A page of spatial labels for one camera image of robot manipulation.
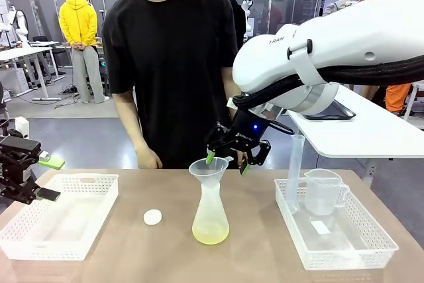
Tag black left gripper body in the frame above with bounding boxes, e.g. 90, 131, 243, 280
0, 136, 42, 195

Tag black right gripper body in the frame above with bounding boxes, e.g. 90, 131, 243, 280
224, 107, 266, 152

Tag clear plastic funnel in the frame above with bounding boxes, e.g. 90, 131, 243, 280
188, 156, 235, 198

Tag clear plastic graduated cylinder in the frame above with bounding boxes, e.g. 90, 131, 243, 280
286, 134, 305, 215

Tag clear plastic measuring beaker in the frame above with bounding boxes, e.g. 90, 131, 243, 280
303, 168, 350, 217

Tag translucent plastic conical flask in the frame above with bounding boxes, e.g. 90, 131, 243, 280
191, 178, 231, 246

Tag person's left forearm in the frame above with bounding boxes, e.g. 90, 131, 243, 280
220, 65, 243, 99

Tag person's right forearm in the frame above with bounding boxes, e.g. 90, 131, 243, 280
113, 91, 150, 152

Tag person's right hand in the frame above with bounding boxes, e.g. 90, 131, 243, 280
136, 144, 164, 170

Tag white perforated plastic basket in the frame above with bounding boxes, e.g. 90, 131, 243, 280
274, 177, 400, 271
0, 173, 120, 262

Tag person in black t-shirt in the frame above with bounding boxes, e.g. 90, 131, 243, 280
101, 0, 248, 169

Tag black tray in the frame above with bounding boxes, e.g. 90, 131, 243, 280
302, 97, 357, 121

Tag white office desk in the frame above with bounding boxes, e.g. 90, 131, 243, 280
0, 45, 66, 102

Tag white round flask cap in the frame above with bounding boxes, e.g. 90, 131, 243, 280
142, 209, 164, 227

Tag black office chair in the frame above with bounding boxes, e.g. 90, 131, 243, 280
32, 34, 68, 56

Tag person in black cap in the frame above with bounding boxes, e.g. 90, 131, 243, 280
223, 0, 248, 52

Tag person in yellow hoodie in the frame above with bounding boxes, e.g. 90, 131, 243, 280
58, 0, 111, 105

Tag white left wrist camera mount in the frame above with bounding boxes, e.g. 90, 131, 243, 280
14, 116, 30, 138

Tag black floor cables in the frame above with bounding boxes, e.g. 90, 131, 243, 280
54, 82, 80, 99

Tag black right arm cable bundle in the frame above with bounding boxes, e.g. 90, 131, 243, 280
226, 55, 424, 135

